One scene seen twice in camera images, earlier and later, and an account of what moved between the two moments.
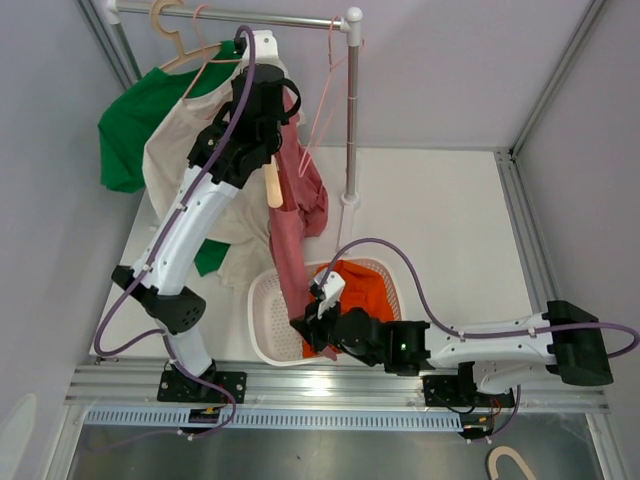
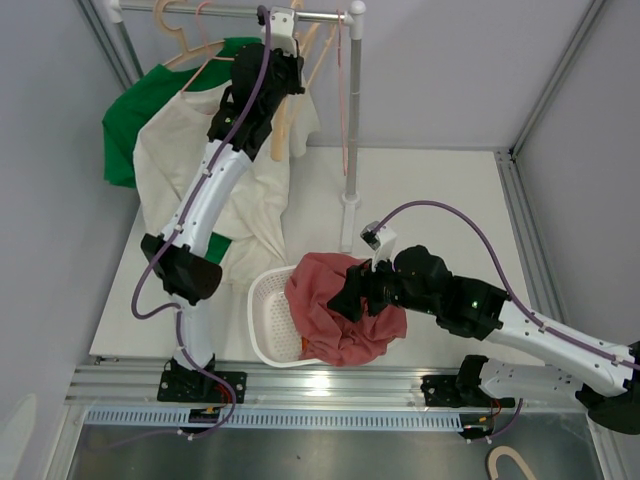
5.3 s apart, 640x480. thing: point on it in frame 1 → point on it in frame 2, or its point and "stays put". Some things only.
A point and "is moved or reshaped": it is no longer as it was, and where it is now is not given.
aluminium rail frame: (308, 389) stays put
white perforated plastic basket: (273, 338) stays put
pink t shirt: (303, 212) is moved or reshaped
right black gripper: (311, 328) → (347, 301)
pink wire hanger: (341, 92) → (341, 98)
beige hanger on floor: (505, 450) stays put
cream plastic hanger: (273, 183) → (281, 114)
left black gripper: (283, 120) → (296, 65)
